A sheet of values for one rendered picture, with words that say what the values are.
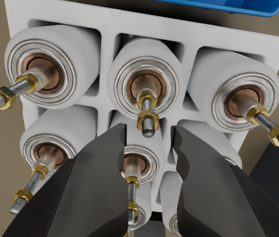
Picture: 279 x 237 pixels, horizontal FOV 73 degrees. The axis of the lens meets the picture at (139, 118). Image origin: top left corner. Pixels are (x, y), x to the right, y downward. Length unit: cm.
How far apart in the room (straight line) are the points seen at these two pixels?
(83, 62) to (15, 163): 56
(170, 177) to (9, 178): 57
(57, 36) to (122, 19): 9
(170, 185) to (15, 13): 37
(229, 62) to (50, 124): 24
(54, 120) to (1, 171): 52
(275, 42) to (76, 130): 30
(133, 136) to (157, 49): 12
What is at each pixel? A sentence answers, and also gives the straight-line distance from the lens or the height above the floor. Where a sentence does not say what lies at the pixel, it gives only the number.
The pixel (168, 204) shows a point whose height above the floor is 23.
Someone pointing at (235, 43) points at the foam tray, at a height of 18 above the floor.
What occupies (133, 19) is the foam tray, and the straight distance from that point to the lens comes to 28.
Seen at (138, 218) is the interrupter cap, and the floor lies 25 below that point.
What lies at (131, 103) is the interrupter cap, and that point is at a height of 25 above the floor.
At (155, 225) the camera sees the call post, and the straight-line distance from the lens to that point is 54.
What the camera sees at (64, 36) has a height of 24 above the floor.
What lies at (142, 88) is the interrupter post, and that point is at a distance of 20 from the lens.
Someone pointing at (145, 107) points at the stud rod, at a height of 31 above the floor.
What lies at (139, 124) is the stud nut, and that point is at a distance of 15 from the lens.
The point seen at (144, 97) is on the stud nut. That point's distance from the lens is 18.
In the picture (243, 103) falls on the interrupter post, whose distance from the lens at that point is 24.
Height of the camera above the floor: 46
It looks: 62 degrees down
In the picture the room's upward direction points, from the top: 178 degrees counter-clockwise
